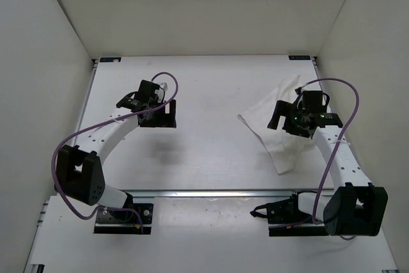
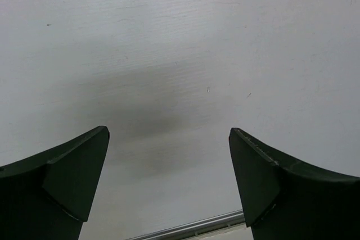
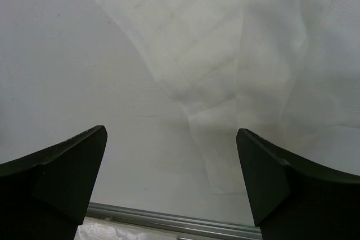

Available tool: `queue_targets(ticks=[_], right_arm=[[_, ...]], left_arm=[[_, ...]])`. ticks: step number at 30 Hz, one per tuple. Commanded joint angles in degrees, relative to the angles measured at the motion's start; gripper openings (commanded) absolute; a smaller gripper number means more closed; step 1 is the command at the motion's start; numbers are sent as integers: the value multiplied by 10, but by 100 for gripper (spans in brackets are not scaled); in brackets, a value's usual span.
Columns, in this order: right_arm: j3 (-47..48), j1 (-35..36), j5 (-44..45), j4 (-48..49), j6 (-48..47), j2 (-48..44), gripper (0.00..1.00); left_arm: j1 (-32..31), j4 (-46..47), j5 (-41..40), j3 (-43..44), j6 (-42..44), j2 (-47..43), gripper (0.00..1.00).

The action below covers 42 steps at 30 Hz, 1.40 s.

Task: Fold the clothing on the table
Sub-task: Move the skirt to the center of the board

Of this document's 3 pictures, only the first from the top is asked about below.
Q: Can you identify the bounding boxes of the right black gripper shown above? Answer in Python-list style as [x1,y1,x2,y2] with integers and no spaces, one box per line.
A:
[267,101,308,138]

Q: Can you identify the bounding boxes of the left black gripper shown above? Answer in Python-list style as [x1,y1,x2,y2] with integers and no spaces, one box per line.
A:
[141,97,177,127]

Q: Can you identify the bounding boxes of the white skirt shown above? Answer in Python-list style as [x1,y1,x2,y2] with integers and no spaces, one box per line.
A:
[238,75,315,175]

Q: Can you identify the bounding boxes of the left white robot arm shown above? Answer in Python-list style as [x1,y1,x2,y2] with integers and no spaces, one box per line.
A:
[54,80,176,221]

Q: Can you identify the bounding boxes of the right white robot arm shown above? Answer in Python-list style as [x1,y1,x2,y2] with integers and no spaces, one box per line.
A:
[250,88,388,237]

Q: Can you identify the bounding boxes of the right blue corner label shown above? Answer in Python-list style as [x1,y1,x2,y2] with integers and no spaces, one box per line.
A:
[288,55,311,61]

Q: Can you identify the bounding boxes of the blue corner label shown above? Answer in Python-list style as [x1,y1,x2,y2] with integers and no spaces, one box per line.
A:
[99,57,121,63]
[288,55,311,61]

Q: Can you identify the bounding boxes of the left blue corner label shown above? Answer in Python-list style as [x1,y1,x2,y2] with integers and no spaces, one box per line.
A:
[99,57,121,63]

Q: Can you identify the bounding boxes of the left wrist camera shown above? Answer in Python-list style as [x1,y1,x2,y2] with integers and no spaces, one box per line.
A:
[157,82,168,95]

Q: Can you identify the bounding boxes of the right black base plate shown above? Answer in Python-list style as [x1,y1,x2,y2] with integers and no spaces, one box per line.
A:
[250,192,328,237]

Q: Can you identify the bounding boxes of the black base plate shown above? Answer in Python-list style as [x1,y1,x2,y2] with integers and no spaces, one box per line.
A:
[94,203,154,235]
[250,192,328,237]

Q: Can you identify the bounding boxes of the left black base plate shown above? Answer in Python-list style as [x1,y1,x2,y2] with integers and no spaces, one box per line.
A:
[94,203,154,235]

